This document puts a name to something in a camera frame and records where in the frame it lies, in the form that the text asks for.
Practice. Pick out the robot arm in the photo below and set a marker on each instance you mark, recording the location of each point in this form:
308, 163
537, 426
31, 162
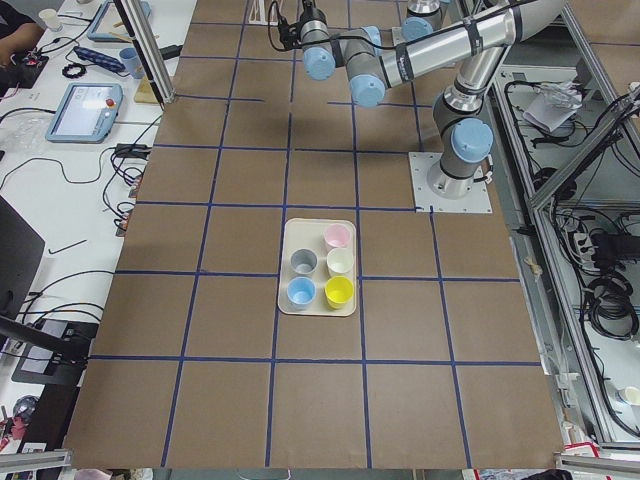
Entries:
477, 44
423, 17

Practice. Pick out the person forearm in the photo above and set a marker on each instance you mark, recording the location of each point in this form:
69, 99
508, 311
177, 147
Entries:
25, 38

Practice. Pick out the pink cup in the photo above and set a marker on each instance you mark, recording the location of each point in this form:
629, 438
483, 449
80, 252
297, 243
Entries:
336, 236

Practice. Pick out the grey cup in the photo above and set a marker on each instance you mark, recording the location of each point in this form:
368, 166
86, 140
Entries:
304, 262

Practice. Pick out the white cup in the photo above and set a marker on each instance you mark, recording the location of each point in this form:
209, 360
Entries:
340, 262

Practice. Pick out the yellow cup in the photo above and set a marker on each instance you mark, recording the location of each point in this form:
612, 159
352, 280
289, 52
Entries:
339, 292

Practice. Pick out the blue cup on tray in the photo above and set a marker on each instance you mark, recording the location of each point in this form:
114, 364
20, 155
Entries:
301, 292

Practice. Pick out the paper cup in cabinet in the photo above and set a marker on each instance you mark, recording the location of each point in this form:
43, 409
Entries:
629, 395

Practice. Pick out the paper cup on desk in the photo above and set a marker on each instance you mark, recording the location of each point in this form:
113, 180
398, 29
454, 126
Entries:
51, 20

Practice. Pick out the cream plastic tray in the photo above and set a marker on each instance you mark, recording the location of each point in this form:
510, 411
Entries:
308, 233

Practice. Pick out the wooden stand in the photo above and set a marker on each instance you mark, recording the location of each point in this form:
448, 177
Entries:
148, 93

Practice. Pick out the blue mug on desk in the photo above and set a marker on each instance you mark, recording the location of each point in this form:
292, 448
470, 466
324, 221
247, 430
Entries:
131, 60

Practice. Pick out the near teach pendant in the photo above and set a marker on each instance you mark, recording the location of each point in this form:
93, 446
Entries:
86, 113

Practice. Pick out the teach pendant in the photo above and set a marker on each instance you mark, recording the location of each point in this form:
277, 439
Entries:
107, 25
86, 113

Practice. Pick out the crumpled white paper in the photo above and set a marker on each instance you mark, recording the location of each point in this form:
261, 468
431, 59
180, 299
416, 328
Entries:
554, 105

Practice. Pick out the black monitor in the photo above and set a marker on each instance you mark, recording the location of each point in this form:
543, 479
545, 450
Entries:
21, 253

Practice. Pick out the far teach pendant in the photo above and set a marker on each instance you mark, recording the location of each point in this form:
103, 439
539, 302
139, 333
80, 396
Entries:
107, 25

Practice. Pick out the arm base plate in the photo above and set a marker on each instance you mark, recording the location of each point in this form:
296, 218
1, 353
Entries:
434, 192
397, 36

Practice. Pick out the black ring part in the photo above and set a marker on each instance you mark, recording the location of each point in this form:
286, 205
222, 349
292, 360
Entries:
74, 70

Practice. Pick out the aluminium frame post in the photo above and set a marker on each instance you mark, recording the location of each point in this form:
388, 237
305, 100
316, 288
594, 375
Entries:
138, 27

